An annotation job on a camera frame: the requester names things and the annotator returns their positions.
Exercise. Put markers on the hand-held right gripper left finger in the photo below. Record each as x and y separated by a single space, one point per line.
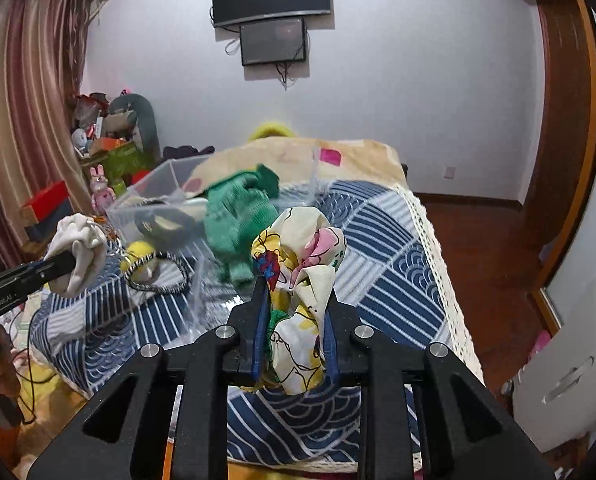
259 332

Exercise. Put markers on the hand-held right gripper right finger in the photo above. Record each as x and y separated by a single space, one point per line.
331 345

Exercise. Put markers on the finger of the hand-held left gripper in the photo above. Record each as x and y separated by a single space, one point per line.
48 266

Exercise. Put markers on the white cloth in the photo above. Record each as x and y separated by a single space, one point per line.
80 240

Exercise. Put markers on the floral cream cloth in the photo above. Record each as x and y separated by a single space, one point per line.
298 240

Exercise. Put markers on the clear plastic storage box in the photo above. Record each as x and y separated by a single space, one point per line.
168 175

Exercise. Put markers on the person's left hand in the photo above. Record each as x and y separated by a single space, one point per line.
4 360

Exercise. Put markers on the red box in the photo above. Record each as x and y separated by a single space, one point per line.
48 200

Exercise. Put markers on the yellow plush ball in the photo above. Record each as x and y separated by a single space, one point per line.
137 251

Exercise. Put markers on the pink rabbit toy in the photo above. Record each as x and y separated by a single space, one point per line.
100 190

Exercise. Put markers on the yellow cloth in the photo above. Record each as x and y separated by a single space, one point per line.
43 382

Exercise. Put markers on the black striped headband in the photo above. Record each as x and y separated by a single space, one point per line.
178 266

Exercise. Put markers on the blue patterned bedspread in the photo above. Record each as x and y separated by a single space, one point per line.
377 240

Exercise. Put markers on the green knitted garment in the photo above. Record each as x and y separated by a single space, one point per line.
233 215

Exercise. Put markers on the black and yellow fabric item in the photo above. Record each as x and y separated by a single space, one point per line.
165 222

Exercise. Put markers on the green cardboard box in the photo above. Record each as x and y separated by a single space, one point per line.
128 162

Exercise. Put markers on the striped brown curtain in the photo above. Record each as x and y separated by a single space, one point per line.
23 110

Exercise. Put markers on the dark clothes pile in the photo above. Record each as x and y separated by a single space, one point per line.
185 152

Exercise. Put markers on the beige fleece blanket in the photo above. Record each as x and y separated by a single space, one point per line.
278 152

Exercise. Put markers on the yellow plush toy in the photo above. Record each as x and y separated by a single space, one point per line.
270 130

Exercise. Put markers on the white cabinet with stickers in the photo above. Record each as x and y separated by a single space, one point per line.
567 350

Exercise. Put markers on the wall socket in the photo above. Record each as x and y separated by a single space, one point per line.
448 172

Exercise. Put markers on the small black wall monitor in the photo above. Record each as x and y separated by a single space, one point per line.
273 42

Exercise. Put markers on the wooden door frame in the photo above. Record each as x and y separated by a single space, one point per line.
562 110

